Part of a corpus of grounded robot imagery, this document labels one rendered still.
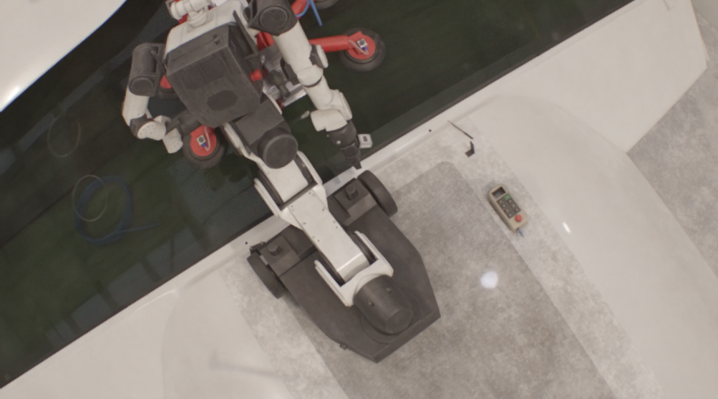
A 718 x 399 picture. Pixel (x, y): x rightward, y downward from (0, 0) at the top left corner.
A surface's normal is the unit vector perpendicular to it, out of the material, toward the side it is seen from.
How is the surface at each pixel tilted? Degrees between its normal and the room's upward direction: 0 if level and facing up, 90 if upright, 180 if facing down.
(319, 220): 16
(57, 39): 20
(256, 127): 32
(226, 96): 93
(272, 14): 78
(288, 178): 66
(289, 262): 45
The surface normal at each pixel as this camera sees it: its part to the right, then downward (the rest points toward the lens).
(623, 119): 0.36, 0.33
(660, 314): 0.04, -0.61
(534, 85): 0.30, 0.09
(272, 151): 0.51, 0.52
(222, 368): -0.47, -0.30
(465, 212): -0.21, -0.49
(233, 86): 0.24, 0.85
